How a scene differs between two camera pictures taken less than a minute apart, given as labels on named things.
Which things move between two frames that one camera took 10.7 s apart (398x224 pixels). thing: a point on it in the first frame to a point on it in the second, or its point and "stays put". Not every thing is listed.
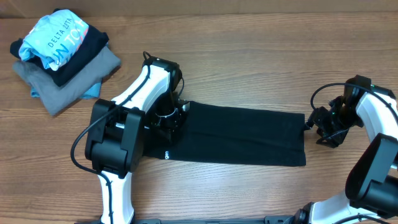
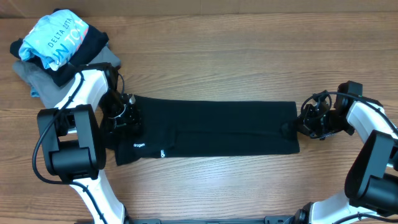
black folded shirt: (95, 40) stays put
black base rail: (281, 219) stays put
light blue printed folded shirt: (56, 38) stays put
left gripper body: (165, 116) to (116, 114)
